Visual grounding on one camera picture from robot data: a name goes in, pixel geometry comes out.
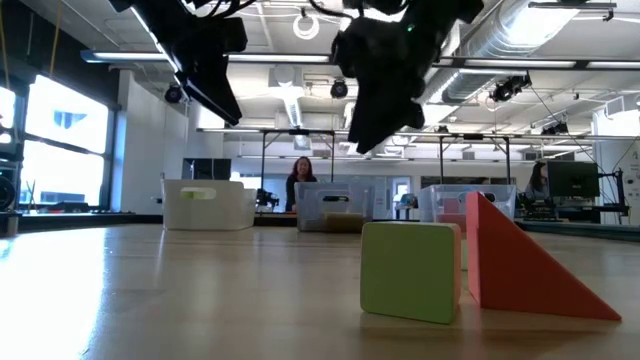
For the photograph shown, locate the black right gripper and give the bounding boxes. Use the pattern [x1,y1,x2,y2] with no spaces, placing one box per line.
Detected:
[332,16,442,155]

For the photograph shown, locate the grey plastic bin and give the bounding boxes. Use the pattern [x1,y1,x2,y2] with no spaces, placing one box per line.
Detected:
[294,181,376,233]

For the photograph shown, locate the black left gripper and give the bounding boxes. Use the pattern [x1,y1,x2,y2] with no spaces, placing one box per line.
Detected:
[149,17,250,127]

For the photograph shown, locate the white plastic bin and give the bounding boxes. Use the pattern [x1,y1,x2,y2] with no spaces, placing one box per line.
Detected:
[160,179,259,232]

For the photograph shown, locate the red triangle wooden block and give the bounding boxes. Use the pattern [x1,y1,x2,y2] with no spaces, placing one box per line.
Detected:
[464,191,623,322]

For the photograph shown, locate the white strip light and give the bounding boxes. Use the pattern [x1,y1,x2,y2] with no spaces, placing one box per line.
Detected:
[587,60,640,70]
[433,58,577,69]
[82,49,171,64]
[227,53,331,64]

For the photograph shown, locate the black rig crossbar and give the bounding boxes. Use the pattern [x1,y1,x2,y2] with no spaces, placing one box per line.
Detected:
[79,49,640,71]

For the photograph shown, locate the white cable coil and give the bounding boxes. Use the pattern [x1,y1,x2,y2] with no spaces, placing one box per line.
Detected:
[292,12,321,41]

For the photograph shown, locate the black computer monitor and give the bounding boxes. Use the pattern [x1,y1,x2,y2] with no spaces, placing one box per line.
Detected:
[545,159,601,200]

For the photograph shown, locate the dark equipment rack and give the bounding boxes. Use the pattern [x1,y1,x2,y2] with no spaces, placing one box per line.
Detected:
[0,158,24,238]

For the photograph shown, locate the clear plastic bin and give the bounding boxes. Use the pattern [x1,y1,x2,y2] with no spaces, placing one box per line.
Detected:
[416,184,517,234]

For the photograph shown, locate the black metal frame stand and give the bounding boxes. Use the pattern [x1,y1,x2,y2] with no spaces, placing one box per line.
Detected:
[437,132,514,187]
[259,128,337,191]

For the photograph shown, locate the green square wooden block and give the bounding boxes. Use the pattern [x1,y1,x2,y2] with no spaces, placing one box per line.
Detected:
[359,221,463,326]

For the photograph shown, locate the bright window pane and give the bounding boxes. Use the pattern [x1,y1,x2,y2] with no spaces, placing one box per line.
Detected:
[0,84,17,146]
[19,74,110,210]

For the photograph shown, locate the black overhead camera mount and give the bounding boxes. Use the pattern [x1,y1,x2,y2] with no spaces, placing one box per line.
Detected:
[488,74,532,104]

